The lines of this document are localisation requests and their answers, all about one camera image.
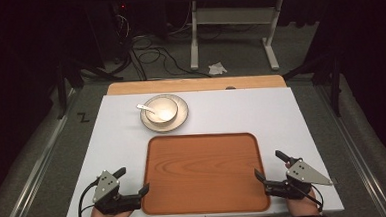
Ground dark equipment with red light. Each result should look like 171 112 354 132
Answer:
84 1 137 66

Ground white ceramic spoon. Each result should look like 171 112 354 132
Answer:
135 102 170 123

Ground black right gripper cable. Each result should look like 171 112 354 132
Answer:
287 181 326 215

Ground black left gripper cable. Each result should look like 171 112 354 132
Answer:
76 178 103 217

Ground brown wooden tray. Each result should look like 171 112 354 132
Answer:
137 130 273 217

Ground white table board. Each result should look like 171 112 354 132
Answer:
58 82 346 217

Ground white metal stand frame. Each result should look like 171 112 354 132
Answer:
186 0 288 77

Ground aluminium floor rail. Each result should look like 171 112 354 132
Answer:
0 87 85 217
314 80 386 217

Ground person's right hand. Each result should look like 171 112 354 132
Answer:
284 189 322 217

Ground black floor cables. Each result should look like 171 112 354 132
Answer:
123 29 213 83

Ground light wooden table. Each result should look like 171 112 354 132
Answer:
106 73 288 98

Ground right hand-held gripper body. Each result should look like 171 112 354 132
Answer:
262 154 335 203

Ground crumpled white paper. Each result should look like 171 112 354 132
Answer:
207 61 229 77

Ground beige ceramic bowl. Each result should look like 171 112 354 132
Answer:
143 95 180 126

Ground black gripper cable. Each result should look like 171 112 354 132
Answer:
287 181 326 215
76 178 103 217

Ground beige round plate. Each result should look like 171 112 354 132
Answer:
138 92 191 135

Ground black tripod stand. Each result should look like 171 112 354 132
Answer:
51 53 126 121
280 51 347 121

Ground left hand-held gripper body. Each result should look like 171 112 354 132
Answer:
90 167 143 217

